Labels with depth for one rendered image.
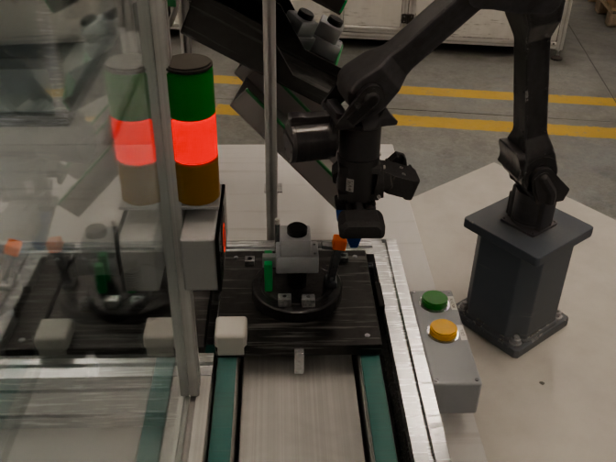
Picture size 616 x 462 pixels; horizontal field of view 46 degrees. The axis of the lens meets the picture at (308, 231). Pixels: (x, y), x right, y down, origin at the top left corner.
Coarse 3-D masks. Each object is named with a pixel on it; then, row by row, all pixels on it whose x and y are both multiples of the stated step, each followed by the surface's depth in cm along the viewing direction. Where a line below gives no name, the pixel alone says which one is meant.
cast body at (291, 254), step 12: (288, 228) 107; (300, 228) 107; (288, 240) 106; (300, 240) 106; (276, 252) 109; (288, 252) 107; (300, 252) 107; (312, 252) 109; (276, 264) 108; (288, 264) 108; (300, 264) 108; (312, 264) 108
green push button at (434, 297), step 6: (426, 294) 114; (432, 294) 114; (438, 294) 114; (444, 294) 114; (426, 300) 113; (432, 300) 113; (438, 300) 113; (444, 300) 113; (426, 306) 113; (432, 306) 112; (438, 306) 112; (444, 306) 112
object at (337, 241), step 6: (336, 240) 108; (342, 240) 108; (324, 246) 108; (330, 246) 109; (336, 246) 108; (342, 246) 108; (336, 252) 109; (336, 258) 110; (330, 264) 111; (336, 264) 110; (330, 270) 111; (336, 270) 111; (330, 276) 111
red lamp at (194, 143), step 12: (204, 120) 75; (180, 132) 75; (192, 132) 75; (204, 132) 75; (180, 144) 76; (192, 144) 76; (204, 144) 76; (216, 144) 78; (180, 156) 77; (192, 156) 76; (204, 156) 77; (216, 156) 79
